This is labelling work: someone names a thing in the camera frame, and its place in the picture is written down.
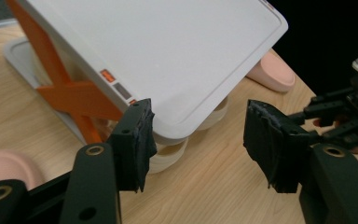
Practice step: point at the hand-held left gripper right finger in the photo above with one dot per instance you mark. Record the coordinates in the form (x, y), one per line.
(270, 146)

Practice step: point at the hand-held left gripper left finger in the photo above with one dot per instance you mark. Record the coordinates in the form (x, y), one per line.
(133, 146)

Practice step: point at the pink slide slipper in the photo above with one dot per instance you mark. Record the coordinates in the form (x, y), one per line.
(273, 76)
(6, 168)

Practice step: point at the white two-tier shoe rack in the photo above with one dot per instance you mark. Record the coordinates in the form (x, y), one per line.
(167, 46)

